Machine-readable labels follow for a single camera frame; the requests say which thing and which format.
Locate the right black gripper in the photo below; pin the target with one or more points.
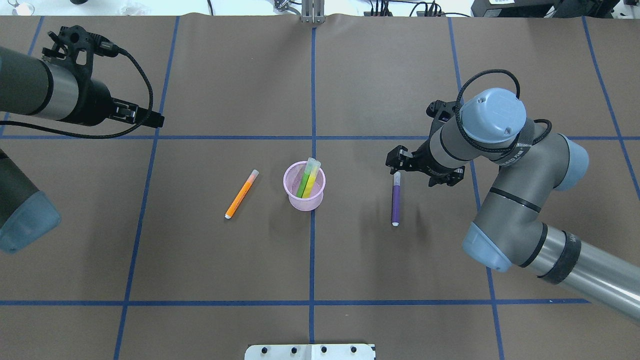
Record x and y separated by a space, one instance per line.
425 159

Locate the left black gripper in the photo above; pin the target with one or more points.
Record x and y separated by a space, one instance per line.
96 105

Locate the purple marker pen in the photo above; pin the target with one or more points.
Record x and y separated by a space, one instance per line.
396 197

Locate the green marker pen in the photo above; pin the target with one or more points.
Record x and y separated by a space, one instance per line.
304 177

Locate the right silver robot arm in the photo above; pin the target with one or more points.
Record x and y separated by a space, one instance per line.
532 162

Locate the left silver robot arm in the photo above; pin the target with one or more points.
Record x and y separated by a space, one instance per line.
36 215

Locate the pink mesh pen holder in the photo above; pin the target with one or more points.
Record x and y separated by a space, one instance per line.
291 179

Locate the orange marker pen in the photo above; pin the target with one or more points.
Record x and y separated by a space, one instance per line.
244 190

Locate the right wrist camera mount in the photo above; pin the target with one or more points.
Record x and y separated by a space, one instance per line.
441 112

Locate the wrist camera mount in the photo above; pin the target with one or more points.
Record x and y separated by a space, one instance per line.
74 49
441 112

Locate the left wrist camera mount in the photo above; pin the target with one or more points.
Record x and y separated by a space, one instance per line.
74 49

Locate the aluminium frame post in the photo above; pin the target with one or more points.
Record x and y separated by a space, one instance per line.
312 11

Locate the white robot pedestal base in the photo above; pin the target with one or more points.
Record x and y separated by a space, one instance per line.
326 351

